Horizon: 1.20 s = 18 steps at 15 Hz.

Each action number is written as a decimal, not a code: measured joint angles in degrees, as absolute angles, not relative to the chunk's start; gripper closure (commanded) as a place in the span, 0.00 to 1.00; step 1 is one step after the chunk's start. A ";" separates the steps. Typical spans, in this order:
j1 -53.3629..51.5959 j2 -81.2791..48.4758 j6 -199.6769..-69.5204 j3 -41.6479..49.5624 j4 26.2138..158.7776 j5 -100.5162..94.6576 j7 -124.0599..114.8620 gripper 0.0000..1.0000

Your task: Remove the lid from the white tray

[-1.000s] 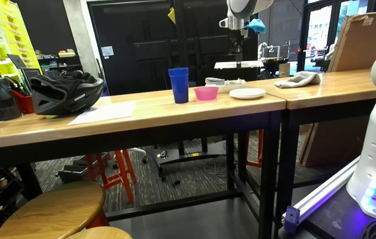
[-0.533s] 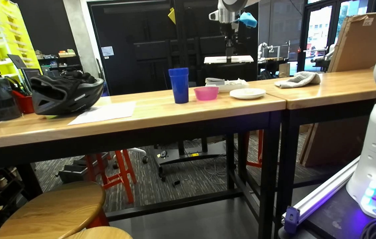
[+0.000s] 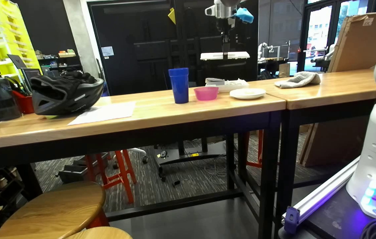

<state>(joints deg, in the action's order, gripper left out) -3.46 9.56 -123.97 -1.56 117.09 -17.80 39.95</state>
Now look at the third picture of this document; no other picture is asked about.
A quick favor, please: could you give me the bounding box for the white tray lid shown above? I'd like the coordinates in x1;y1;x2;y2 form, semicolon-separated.
200;51;251;61

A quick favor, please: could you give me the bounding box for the white tray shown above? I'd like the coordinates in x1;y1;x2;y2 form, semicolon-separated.
205;78;250;93

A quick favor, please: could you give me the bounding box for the pink plastic bowl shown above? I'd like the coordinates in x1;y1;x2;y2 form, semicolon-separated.
193;86;219;101

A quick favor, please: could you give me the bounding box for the white plate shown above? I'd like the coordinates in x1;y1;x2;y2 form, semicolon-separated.
229;88;266;100

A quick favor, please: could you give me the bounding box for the blue plastic cup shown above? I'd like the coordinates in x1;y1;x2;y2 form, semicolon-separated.
168;68;189;104

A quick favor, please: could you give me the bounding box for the grey towel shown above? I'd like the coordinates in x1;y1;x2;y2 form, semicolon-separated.
274;71;321;89

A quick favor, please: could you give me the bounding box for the glass door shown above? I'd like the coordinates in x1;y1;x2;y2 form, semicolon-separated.
298;0;376;72

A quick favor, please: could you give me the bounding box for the red metal stool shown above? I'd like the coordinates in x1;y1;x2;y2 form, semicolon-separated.
245;130;264;168
84;149;137;204

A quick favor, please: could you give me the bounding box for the cardboard sheet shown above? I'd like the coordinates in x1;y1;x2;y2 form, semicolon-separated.
299;116;370;168
327;11;376;73

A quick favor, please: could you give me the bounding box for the white paper sheet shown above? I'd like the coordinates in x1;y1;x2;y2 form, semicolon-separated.
67;101;137;126

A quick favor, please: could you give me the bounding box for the black shelf with boxes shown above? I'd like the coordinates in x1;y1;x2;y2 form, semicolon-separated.
35;49;83;74

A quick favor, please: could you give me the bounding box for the black bicycle helmet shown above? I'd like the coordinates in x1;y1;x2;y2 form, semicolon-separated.
30;71;105;116

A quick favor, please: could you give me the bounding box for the red container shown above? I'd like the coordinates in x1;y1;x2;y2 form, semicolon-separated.
11;89;35;115

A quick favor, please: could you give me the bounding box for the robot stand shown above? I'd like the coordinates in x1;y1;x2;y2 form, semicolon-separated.
278;156;376;239

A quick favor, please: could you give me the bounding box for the yellow shelf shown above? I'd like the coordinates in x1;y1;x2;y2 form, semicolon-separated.
0;0;42;79

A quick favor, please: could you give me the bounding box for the round wooden stool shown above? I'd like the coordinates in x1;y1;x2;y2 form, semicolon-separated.
0;181;107;239
64;226;134;239

